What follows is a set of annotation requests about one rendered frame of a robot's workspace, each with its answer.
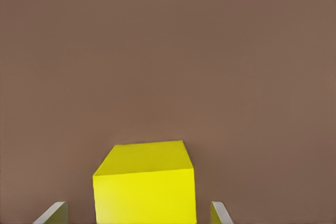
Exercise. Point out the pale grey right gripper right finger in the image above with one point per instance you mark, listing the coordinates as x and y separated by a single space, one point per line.
218 213

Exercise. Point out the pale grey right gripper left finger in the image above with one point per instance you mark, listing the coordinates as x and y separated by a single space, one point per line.
55 214

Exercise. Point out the yellow cube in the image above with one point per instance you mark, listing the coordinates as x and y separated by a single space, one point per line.
147 192

